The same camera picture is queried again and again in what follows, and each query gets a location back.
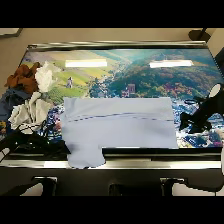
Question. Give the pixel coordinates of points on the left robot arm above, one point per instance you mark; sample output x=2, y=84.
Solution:
x=30, y=142

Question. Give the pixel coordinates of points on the white garment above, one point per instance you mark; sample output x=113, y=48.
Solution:
x=44, y=77

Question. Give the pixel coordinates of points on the light blue shirt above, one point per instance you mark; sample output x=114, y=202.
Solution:
x=120, y=126

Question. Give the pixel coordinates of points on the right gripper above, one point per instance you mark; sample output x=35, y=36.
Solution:
x=190, y=122

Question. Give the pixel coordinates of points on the silver frame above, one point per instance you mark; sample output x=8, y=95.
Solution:
x=150, y=164

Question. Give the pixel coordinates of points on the pale grey garment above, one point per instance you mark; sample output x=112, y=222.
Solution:
x=30, y=111

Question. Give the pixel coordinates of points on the blue garment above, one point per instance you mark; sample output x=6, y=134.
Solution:
x=10, y=101

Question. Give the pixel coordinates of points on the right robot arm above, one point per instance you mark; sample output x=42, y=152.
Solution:
x=210, y=106

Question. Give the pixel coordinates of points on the brown garment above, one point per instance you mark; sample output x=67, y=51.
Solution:
x=22, y=78

